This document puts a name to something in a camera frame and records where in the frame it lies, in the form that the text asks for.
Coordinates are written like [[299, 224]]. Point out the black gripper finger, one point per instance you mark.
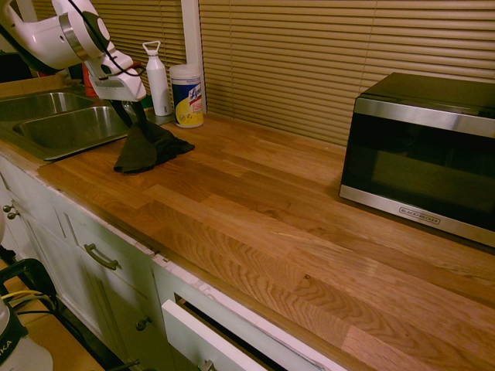
[[140, 114], [123, 114]]

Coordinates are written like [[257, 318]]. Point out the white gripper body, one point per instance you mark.
[[120, 88]]

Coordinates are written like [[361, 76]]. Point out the black cloth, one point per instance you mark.
[[151, 148]]

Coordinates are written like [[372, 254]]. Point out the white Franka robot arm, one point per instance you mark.
[[42, 35]]

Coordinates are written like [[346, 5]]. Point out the yellow green sponge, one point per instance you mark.
[[147, 103]]

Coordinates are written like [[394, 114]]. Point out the orange spray bottle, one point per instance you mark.
[[87, 83]]

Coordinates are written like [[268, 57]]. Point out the white water bottle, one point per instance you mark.
[[158, 81]]

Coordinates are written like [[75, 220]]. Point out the Lysol wipes canister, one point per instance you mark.
[[187, 98]]

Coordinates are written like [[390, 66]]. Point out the stainless steel double sink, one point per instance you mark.
[[69, 127]]

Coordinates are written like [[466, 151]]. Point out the narrow beige window blind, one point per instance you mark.
[[154, 19]]

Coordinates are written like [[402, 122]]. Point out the white base cabinet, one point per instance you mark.
[[58, 247]]

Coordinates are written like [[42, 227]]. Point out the round metal cabinet knob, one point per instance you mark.
[[7, 208], [12, 215], [143, 324]]

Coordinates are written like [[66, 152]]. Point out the wide beige window blind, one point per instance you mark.
[[348, 46]]

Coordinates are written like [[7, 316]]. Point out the white open drawer front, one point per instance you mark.
[[201, 340]]

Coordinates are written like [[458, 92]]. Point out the white device with lettering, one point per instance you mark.
[[23, 351]]

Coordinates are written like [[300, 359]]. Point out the black steel microwave oven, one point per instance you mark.
[[417, 162]]

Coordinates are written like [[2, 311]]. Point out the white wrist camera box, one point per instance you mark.
[[116, 62]]

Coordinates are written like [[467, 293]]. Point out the white window frame post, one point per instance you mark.
[[191, 27]]

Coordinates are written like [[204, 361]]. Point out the black stand frame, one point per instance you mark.
[[35, 270]]

